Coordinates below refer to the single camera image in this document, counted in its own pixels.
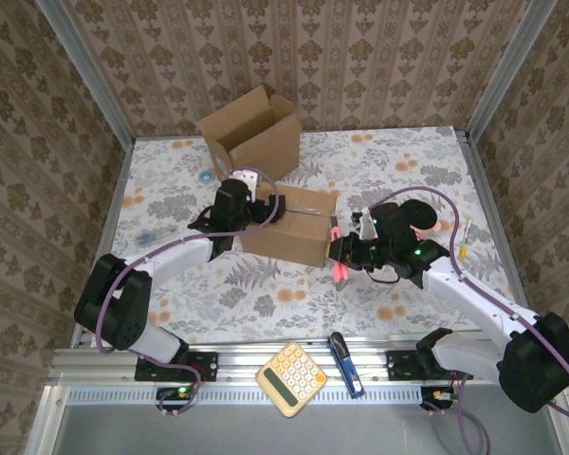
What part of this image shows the long aluminium base rail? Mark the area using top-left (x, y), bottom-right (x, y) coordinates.
top-left (46, 340), bottom-right (569, 386)

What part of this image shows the left controller board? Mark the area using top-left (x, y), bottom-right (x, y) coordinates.
top-left (156, 386), bottom-right (193, 400)

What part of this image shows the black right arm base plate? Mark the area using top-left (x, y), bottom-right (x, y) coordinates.
top-left (386, 349), bottom-right (470, 380)

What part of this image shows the aluminium side rail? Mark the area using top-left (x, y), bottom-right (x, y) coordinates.
top-left (457, 126), bottom-right (541, 347)

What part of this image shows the pink utility knife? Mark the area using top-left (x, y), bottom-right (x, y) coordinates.
top-left (329, 214), bottom-right (351, 293)

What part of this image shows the brown cardboard box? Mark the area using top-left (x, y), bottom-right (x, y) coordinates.
top-left (239, 182), bottom-right (340, 269)
top-left (196, 83), bottom-right (303, 184)

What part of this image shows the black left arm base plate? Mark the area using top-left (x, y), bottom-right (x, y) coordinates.
top-left (134, 351), bottom-right (219, 383)

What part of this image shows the aluminium corner post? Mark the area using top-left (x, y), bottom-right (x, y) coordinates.
top-left (34, 0), bottom-right (137, 146)
top-left (464, 0), bottom-right (560, 143)

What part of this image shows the right controller board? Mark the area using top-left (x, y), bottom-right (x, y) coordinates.
top-left (419, 386), bottom-right (459, 412)

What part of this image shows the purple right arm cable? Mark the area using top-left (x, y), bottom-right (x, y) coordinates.
top-left (365, 187), bottom-right (569, 455)

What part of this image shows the blue black stapler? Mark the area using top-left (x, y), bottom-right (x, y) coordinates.
top-left (327, 331), bottom-right (365, 398)

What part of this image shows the controller board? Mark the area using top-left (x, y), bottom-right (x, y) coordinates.
top-left (156, 386), bottom-right (193, 400)
top-left (419, 386), bottom-right (459, 412)

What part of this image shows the white yellow pen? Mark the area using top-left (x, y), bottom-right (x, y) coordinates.
top-left (458, 217), bottom-right (473, 261)

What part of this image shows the doll with orange pants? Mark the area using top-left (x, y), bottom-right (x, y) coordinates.
top-left (400, 198), bottom-right (446, 237)

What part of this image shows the yellow calculator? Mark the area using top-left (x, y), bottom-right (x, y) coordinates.
top-left (254, 340), bottom-right (327, 419)

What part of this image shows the grey slotted cable duct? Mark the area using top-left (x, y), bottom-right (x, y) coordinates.
top-left (65, 384), bottom-right (428, 407)

